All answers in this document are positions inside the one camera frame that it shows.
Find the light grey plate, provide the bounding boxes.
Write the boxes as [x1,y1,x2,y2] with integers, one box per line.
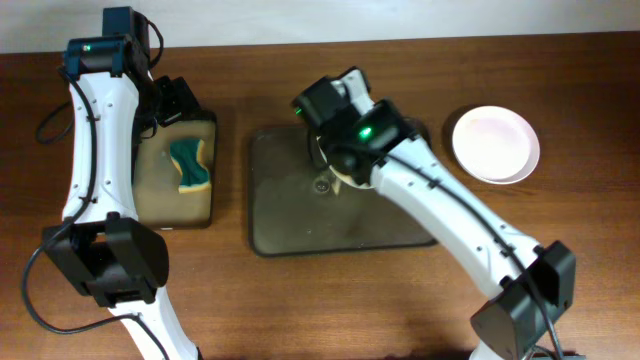
[456,151,540,185]

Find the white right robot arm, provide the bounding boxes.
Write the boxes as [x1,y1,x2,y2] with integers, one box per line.
[292,66,577,359]

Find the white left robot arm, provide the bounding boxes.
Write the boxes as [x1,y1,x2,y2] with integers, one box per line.
[43,34,201,359]

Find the large dark serving tray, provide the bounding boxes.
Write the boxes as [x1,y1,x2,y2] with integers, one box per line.
[248,127,437,257]

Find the black water basin tray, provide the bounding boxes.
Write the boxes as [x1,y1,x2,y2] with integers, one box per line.
[133,110,217,229]

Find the cream white plate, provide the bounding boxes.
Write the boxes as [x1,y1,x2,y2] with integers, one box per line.
[308,135,373,190]

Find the green and yellow sponge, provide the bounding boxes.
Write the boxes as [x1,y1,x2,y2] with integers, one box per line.
[169,138,211,194]

